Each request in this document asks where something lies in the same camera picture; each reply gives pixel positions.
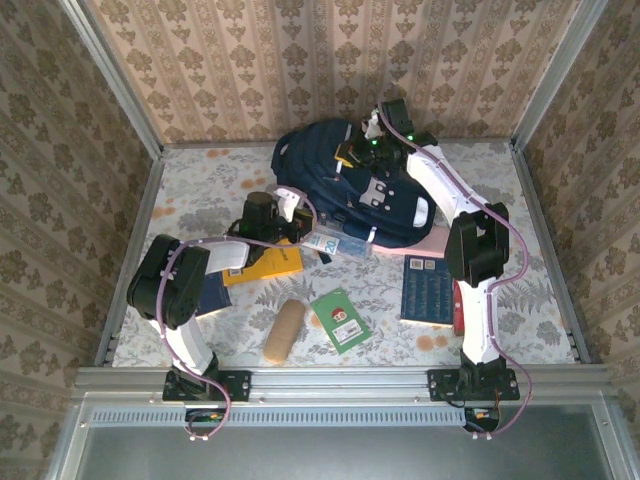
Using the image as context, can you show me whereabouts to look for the navy blue backpack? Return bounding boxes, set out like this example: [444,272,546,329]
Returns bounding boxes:
[271,118,435,250]

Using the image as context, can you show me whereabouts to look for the yellow book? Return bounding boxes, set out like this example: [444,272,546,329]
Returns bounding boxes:
[221,238,305,287]

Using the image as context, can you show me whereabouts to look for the clear plastic supply pack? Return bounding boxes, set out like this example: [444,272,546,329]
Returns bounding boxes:
[302,227,375,261]

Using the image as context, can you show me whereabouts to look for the small dark navy book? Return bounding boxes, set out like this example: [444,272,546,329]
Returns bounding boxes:
[194,272,234,319]

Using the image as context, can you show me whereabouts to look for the green notebook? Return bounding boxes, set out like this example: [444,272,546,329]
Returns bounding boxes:
[309,287,371,356]

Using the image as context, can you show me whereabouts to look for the tan cylindrical pencil case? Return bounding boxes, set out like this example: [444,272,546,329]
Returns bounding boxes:
[263,298,306,365]

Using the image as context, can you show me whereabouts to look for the pink case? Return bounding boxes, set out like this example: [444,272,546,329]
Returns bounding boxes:
[374,222,451,257]

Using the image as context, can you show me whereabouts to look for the blue book with gold text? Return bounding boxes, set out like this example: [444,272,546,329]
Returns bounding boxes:
[399,254,459,326]

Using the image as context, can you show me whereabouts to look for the red box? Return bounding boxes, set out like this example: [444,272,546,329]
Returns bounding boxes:
[452,279,466,337]

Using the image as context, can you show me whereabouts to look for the grey metal panel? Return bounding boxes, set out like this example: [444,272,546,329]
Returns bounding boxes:
[47,394,631,480]

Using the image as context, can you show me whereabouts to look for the aluminium side rail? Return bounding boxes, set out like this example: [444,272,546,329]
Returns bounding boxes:
[509,144,594,365]
[93,149,166,369]

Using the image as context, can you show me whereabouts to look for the aluminium cross rail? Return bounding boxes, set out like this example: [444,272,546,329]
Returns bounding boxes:
[74,367,614,401]

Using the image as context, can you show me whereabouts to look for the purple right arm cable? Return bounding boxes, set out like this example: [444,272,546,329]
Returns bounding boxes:
[377,102,534,442]

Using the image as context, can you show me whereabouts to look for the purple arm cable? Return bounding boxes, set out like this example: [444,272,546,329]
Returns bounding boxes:
[377,102,534,442]
[157,184,321,444]

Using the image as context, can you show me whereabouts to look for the aluminium frame post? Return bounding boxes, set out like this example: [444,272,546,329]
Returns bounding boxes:
[59,0,165,157]
[510,0,609,151]

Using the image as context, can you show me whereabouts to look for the grey vented cable duct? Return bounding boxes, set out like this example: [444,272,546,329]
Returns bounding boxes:
[89,407,469,429]

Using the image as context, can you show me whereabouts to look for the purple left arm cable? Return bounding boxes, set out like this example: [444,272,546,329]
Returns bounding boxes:
[157,184,321,444]

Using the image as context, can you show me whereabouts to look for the black controller board with wires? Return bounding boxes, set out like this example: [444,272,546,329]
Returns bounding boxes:
[462,407,502,434]
[183,407,227,436]

